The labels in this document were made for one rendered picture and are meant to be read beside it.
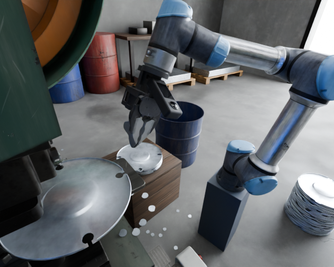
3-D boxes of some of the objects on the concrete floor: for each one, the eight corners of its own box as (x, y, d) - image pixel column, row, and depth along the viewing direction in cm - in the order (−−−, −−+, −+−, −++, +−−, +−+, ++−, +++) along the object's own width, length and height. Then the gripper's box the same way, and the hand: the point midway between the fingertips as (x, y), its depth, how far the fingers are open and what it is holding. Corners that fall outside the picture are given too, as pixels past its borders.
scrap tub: (178, 139, 213) (181, 97, 187) (207, 158, 185) (214, 113, 159) (146, 152, 191) (144, 107, 165) (172, 177, 163) (175, 127, 137)
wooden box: (147, 170, 168) (146, 137, 150) (178, 196, 145) (182, 161, 127) (105, 195, 144) (97, 159, 126) (134, 231, 121) (131, 193, 103)
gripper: (156, 70, 55) (133, 138, 60) (130, 60, 48) (107, 136, 54) (177, 78, 49) (150, 151, 55) (151, 67, 43) (122, 151, 48)
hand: (135, 144), depth 52 cm, fingers closed
